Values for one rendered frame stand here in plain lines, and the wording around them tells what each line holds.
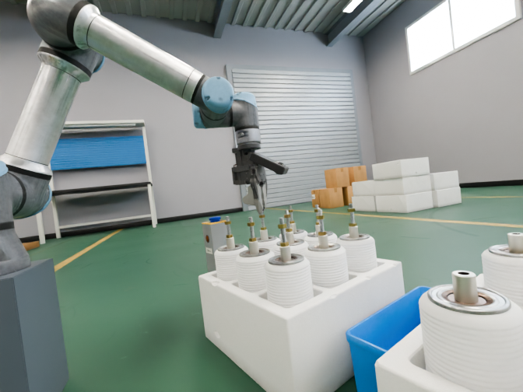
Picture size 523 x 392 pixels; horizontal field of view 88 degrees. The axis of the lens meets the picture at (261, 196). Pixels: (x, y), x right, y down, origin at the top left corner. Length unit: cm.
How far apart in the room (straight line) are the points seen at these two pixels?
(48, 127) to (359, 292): 83
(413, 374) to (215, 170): 542
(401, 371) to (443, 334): 6
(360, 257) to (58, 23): 84
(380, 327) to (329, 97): 656
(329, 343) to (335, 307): 7
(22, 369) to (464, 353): 69
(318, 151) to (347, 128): 100
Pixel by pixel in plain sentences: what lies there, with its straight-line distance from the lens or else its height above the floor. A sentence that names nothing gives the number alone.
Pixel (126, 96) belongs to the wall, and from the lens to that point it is 592.
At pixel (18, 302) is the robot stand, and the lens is 69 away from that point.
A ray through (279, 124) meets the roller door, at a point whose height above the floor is 179.
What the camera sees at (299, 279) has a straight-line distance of 55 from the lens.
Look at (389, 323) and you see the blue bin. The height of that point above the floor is 8.
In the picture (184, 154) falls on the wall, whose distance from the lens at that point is 563.
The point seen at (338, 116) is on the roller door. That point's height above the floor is 195.
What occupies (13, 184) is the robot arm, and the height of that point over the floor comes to 48.
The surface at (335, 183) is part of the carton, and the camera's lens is 431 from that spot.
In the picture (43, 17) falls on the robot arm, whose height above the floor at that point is 81.
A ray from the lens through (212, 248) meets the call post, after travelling 91.
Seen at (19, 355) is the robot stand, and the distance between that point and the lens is 71.
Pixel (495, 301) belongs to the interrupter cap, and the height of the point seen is 25.
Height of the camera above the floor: 40
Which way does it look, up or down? 1 degrees down
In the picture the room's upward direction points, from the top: 7 degrees counter-clockwise
